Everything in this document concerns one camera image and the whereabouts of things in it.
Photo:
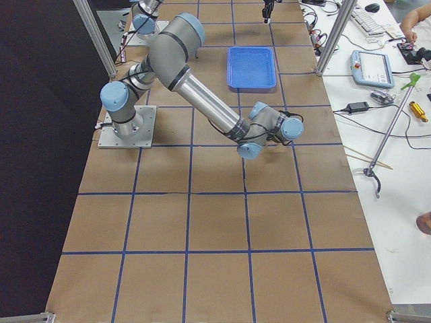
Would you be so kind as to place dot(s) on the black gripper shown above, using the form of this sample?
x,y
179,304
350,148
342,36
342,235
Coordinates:
x,y
267,13

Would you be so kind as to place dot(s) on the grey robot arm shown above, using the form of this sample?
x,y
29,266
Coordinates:
x,y
144,17
167,61

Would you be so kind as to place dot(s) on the blue plastic tray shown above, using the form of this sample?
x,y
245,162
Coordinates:
x,y
251,69

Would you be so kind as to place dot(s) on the person hand at desk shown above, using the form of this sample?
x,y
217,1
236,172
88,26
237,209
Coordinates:
x,y
410,35

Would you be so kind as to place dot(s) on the white keyboard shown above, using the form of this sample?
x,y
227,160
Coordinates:
x,y
366,24

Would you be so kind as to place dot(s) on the black computer mouse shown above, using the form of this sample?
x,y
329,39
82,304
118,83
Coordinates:
x,y
372,8

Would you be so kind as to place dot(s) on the blue teach pendant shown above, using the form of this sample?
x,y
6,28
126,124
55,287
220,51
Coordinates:
x,y
371,69

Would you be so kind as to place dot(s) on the black power adapter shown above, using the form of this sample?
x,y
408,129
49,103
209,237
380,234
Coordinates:
x,y
357,107

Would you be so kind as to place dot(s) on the wooden chopsticks pair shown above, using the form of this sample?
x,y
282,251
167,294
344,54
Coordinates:
x,y
350,152

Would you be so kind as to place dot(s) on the aluminium frame post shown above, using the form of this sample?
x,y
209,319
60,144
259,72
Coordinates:
x,y
333,38
101,43

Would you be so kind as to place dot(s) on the green handled reach grabber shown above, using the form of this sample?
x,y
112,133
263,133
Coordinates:
x,y
369,171

